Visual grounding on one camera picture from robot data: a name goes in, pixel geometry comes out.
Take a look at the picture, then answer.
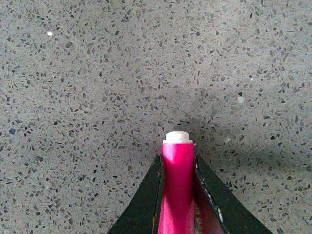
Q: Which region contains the pink marker pen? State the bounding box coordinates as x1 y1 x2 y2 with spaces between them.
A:
157 131 199 234

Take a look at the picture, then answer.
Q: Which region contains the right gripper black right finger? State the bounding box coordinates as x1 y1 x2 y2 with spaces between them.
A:
194 156 271 234

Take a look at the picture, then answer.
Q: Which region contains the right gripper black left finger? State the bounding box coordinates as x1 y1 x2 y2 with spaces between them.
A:
108 156 164 234

